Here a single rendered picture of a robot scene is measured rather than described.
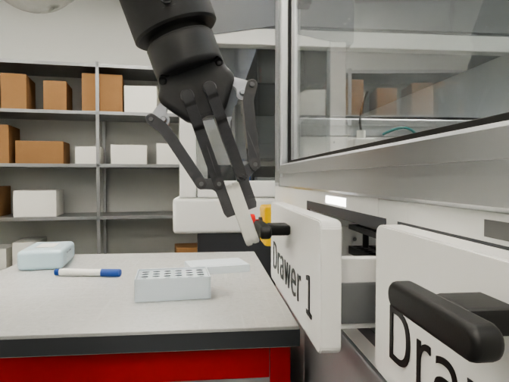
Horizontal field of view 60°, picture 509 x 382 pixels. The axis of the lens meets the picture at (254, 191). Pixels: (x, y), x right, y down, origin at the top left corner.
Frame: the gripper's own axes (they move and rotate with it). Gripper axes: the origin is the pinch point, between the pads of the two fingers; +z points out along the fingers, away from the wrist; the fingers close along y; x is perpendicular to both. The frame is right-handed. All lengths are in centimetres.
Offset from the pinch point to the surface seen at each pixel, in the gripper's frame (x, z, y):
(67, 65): -356, -140, 85
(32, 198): -357, -41, 155
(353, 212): 6.5, 3.2, -10.1
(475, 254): 29.5, 2.7, -8.4
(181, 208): -80, 0, 13
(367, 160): 11.0, -1.6, -11.6
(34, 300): -26.7, 4.3, 36.1
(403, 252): 21.8, 3.9, -8.0
